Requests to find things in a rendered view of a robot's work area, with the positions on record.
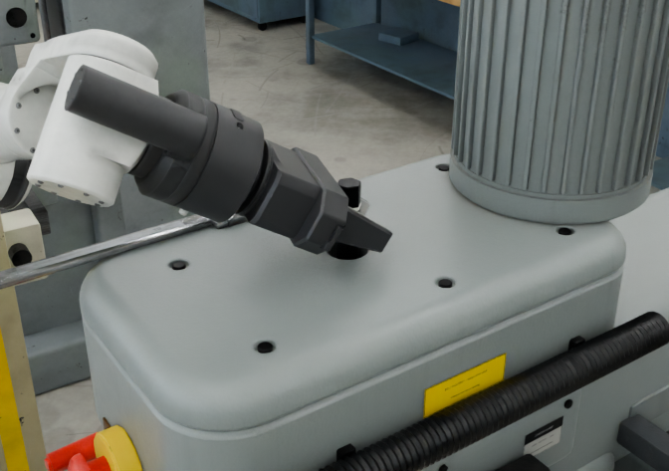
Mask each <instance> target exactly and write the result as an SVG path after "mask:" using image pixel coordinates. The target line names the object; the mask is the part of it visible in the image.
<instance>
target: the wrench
mask: <svg viewBox="0 0 669 471"><path fill-rule="evenodd" d="M247 221H248V219H247V218H246V217H245V216H241V215H238V214H234V215H233V216H231V217H230V218H229V219H227V220H226V221H223V222H216V221H213V220H210V219H208V218H205V217H202V216H199V215H197V214H195V215H191V216H188V217H184V218H181V219H178V220H174V221H171V222H167V223H164V224H160V225H157V226H154V227H150V228H147V229H143V230H140V231H136V232H133V233H129V234H126V235H123V236H119V237H116V238H112V239H109V240H106V241H103V242H99V243H96V244H93V245H89V246H86V247H82V248H79V249H75V250H72V251H69V252H65V253H62V254H58V255H55V256H51V257H48V258H44V259H41V260H38V261H34V262H31V263H27V264H24V265H20V266H17V267H14V268H10V269H7V270H3V271H0V290H1V289H4V288H7V287H11V286H14V285H17V284H21V283H24V282H27V281H31V280H34V279H37V278H41V277H44V276H47V275H51V274H54V273H57V272H61V271H64V270H67V269H71V268H74V267H77V266H81V265H84V264H87V263H91V262H94V261H97V260H100V259H103V258H106V257H109V256H113V255H116V254H119V253H123V252H126V251H129V250H133V249H136V248H139V247H143V246H146V245H149V244H153V243H156V242H159V241H163V240H166V239H169V238H173V237H176V236H179V235H183V234H186V233H189V232H193V231H196V230H199V229H203V228H206V227H209V226H211V224H212V225H213V226H214V227H215V228H216V229H221V228H224V227H227V226H228V227H231V226H234V225H237V224H241V223H244V222H247Z"/></svg>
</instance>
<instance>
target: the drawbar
mask: <svg viewBox="0 0 669 471"><path fill-rule="evenodd" d="M337 184H338V185H339V186H340V188H341V189H342V190H343V192H344V193H345V194H346V196H347V197H348V206H349V207H351V208H357V207H358V206H359V204H360V192H361V181H359V180H357V179H354V178H343V179H340V180H339V181H338V183H337ZM359 252H360V248H359V247H354V246H350V245H346V244H342V243H338V242H336V258H337V259H341V260H354V259H358V258H359Z"/></svg>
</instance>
